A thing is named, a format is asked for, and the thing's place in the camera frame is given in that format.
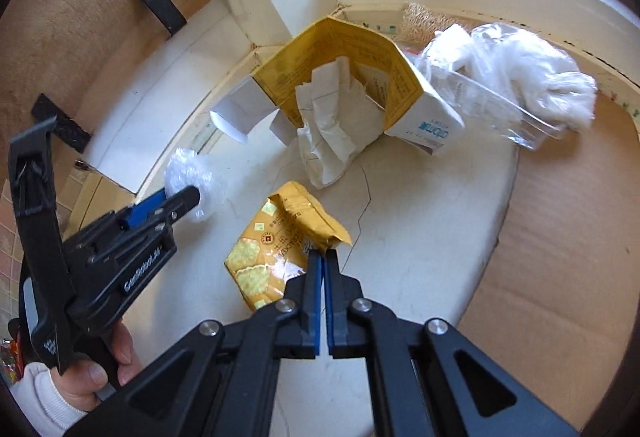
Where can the black metal wall rack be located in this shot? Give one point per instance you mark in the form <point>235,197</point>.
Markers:
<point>160,4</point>

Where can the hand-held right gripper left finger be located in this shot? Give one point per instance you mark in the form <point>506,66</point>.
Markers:
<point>316,317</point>

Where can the person's left forearm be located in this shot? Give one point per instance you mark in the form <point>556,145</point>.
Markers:
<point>40,397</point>

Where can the person's left hand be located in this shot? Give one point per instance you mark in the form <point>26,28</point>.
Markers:
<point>85,382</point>

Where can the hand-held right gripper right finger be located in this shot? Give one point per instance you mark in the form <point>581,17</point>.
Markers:
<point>329,317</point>

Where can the tan loofah sponge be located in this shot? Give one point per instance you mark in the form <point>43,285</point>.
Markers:
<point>417,19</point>

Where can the wooden cutting board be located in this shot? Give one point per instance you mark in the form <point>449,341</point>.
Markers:
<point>75,17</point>

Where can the clear plastic bag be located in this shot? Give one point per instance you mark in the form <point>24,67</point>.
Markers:
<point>185,172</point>

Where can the yellow cracker packet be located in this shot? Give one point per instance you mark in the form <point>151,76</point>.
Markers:
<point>270,242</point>

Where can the brown cardboard sheet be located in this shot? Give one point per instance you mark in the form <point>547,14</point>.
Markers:
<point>560,242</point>

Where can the crumpled white tissue paper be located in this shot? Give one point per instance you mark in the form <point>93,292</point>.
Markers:
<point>330,142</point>

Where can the yellow cardboard box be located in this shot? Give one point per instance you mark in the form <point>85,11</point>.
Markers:
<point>340,47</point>

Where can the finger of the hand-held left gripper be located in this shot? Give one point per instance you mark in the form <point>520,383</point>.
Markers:
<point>145,209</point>
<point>175,207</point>

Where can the clear package with white cloth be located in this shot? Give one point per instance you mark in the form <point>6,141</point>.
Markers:
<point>540,67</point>

